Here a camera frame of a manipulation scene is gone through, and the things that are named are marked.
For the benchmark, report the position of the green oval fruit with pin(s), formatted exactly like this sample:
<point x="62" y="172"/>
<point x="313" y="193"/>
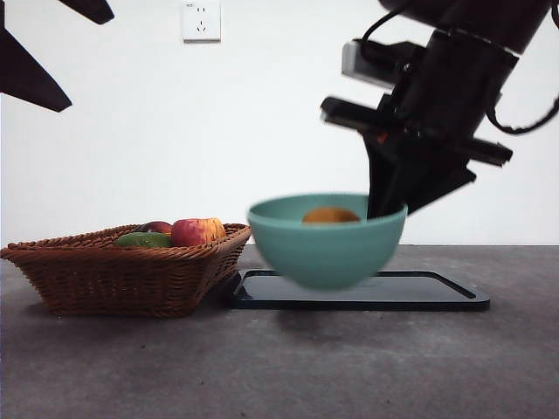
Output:
<point x="142" y="241"/>

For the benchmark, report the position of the orange brown kiwi fruit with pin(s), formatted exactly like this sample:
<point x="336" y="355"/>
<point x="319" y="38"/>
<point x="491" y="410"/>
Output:
<point x="329" y="215"/>

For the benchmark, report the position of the red yellow apple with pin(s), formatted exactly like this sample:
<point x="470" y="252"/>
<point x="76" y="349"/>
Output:
<point x="194" y="232"/>

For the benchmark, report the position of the dark red round fruit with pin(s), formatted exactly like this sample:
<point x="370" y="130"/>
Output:
<point x="155" y="227"/>

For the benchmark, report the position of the white wall power socket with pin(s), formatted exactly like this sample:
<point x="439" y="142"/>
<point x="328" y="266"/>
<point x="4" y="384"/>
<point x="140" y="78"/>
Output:
<point x="201" y="26"/>

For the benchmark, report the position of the teal ribbed bowl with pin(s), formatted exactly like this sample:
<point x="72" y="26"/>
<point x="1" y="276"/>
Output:
<point x="325" y="253"/>

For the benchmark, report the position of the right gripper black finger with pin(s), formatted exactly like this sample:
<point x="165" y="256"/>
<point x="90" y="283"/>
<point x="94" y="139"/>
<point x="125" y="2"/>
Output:
<point x="436" y="179"/>
<point x="382" y="174"/>

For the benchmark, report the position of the black rectangular tray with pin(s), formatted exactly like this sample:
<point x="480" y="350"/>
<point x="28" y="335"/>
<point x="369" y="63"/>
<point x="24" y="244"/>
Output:
<point x="419" y="292"/>

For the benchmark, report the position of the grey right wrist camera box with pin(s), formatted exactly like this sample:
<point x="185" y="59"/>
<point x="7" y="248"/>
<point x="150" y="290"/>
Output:
<point x="354" y="59"/>

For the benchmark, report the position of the brown wicker basket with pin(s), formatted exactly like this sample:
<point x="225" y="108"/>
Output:
<point x="113" y="283"/>

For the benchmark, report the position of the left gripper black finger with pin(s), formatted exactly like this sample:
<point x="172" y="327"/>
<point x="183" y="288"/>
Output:
<point x="26" y="74"/>
<point x="94" y="11"/>

